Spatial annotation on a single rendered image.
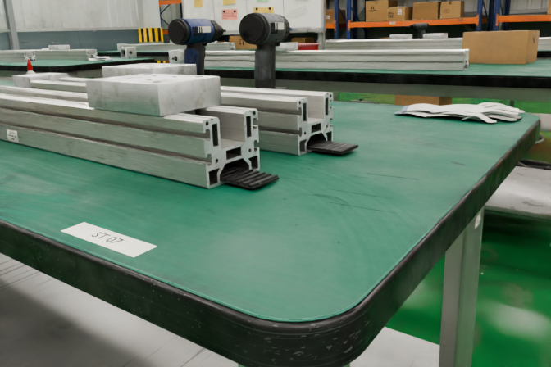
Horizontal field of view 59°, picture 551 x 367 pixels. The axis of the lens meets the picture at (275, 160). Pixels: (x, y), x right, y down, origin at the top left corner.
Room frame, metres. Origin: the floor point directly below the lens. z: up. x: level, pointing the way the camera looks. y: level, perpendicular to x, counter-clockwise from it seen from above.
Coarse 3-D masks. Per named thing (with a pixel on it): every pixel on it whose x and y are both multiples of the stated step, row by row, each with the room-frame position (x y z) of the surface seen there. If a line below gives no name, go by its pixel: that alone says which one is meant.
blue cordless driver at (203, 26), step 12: (180, 24) 1.14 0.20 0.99; (192, 24) 1.16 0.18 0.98; (204, 24) 1.20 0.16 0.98; (216, 24) 1.25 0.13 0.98; (180, 36) 1.14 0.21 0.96; (192, 36) 1.16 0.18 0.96; (204, 36) 1.20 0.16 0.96; (216, 36) 1.25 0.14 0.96; (192, 48) 1.18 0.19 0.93; (204, 48) 1.23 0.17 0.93; (192, 60) 1.18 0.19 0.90
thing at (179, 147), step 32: (0, 96) 0.89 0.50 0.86; (32, 96) 0.96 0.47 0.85; (64, 96) 0.89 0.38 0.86; (0, 128) 0.90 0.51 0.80; (32, 128) 0.85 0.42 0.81; (64, 128) 0.76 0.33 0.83; (96, 128) 0.70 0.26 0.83; (128, 128) 0.65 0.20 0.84; (160, 128) 0.63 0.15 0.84; (192, 128) 0.57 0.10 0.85; (224, 128) 0.64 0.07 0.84; (256, 128) 0.64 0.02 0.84; (96, 160) 0.71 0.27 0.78; (128, 160) 0.66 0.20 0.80; (160, 160) 0.61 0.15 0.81; (192, 160) 0.59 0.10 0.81; (224, 160) 0.59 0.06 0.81; (256, 160) 0.64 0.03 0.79
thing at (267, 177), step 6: (264, 174) 0.59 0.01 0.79; (270, 174) 0.59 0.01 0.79; (276, 174) 0.59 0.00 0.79; (252, 180) 0.57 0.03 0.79; (258, 180) 0.57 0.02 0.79; (264, 180) 0.57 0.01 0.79; (270, 180) 0.57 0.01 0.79; (246, 186) 0.55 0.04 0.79; (252, 186) 0.55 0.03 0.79; (258, 186) 0.56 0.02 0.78
